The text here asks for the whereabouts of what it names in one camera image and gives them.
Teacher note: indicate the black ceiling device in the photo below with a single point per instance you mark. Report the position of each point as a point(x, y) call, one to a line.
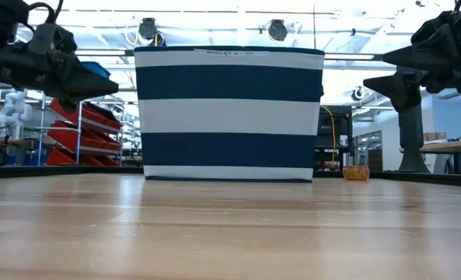
point(358, 94)
point(278, 30)
point(147, 28)

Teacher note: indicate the navy white striped fabric basket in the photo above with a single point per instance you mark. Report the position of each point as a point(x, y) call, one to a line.
point(230, 116)

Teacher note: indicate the wooden workbench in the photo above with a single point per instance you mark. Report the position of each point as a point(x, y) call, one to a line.
point(455, 145)

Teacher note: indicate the black pedestal post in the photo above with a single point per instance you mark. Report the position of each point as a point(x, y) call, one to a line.
point(411, 136)

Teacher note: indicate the cardboard box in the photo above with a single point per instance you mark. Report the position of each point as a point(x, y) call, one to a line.
point(434, 136)

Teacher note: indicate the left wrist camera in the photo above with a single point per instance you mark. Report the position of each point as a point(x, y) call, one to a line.
point(53, 39)

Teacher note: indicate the metal shelf rack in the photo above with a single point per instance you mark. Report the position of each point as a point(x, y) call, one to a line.
point(79, 128)

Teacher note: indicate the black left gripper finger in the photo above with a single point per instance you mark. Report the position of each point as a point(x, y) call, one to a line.
point(86, 83)
point(68, 105)

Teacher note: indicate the red storage bin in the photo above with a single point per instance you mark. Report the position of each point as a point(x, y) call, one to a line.
point(86, 138)
point(63, 158)
point(94, 114)

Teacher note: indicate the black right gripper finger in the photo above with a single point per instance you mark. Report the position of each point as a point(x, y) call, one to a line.
point(420, 60)
point(401, 89)

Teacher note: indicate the small round gold tin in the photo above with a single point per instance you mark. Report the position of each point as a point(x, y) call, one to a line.
point(356, 173)

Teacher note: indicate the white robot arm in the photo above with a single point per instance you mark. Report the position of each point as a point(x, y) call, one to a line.
point(14, 113)

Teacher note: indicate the grey horizontal beam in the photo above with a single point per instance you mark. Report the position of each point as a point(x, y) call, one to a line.
point(105, 52)

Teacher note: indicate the black cabinet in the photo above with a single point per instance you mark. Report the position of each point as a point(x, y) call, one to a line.
point(343, 124)

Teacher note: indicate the blue plastic bin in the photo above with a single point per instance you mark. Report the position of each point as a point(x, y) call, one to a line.
point(98, 70)

